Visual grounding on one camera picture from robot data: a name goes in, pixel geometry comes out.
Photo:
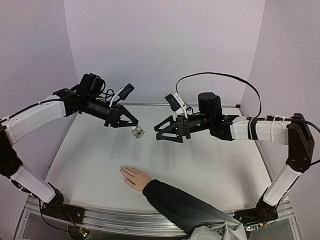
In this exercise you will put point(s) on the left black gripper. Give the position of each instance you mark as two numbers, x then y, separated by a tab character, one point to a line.
112	118

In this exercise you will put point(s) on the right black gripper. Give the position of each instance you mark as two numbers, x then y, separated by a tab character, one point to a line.
184	128

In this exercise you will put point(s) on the clear nail polish bottle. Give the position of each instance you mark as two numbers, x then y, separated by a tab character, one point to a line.
137	131

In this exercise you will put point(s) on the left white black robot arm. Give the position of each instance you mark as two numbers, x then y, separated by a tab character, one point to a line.
84	97

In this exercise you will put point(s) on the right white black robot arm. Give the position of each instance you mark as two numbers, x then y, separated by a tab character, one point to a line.
293	132

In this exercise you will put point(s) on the black sleeved forearm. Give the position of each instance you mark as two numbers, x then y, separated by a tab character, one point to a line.
184	210

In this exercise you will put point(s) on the mannequin hand on table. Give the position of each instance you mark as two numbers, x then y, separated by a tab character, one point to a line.
134	178

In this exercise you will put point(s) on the grey fabric garment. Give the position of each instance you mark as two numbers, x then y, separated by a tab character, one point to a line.
223	231

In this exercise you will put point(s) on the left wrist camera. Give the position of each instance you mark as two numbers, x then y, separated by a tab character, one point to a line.
122	94

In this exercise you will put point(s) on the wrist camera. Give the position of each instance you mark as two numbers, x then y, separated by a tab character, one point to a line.
122	94
177	104

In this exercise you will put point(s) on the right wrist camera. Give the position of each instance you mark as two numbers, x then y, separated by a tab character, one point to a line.
177	104

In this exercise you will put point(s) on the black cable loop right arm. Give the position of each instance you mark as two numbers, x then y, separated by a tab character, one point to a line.
229	87

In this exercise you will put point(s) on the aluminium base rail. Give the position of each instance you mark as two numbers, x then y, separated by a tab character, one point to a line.
145	224

